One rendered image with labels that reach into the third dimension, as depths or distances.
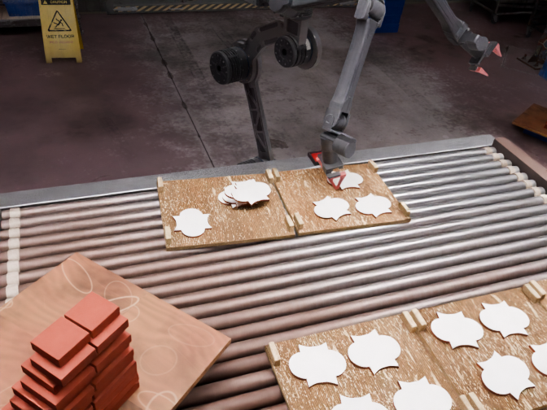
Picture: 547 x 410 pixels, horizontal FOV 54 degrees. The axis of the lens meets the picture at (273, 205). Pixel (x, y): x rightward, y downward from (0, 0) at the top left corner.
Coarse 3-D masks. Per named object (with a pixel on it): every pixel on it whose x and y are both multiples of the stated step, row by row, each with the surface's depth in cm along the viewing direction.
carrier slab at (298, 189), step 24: (312, 168) 203; (336, 168) 205; (360, 168) 206; (288, 192) 190; (312, 192) 191; (336, 192) 192; (360, 192) 194; (384, 192) 195; (312, 216) 180; (360, 216) 182; (384, 216) 183; (408, 216) 185
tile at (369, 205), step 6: (360, 198) 189; (366, 198) 189; (372, 198) 190; (378, 198) 190; (384, 198) 190; (360, 204) 186; (366, 204) 187; (372, 204) 187; (378, 204) 187; (384, 204) 188; (390, 204) 188; (360, 210) 184; (366, 210) 184; (372, 210) 184; (378, 210) 185; (384, 210) 185
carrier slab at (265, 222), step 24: (168, 192) 184; (192, 192) 185; (216, 192) 186; (168, 216) 174; (216, 216) 176; (240, 216) 177; (264, 216) 178; (192, 240) 166; (216, 240) 166; (240, 240) 168; (264, 240) 170
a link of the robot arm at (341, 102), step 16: (368, 0) 169; (368, 16) 172; (368, 32) 174; (352, 48) 177; (368, 48) 177; (352, 64) 176; (352, 80) 178; (336, 96) 180; (352, 96) 181; (336, 112) 180; (336, 128) 183
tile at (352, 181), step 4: (332, 172) 201; (348, 172) 202; (352, 172) 202; (348, 176) 200; (352, 176) 200; (356, 176) 200; (360, 176) 200; (328, 180) 196; (336, 180) 197; (344, 180) 197; (348, 180) 198; (352, 180) 198; (356, 180) 198; (360, 180) 198; (336, 184) 195; (344, 184) 195; (348, 184) 196; (352, 184) 196; (356, 184) 196; (360, 184) 197; (340, 188) 194; (344, 188) 194; (348, 188) 195; (352, 188) 195; (356, 188) 195
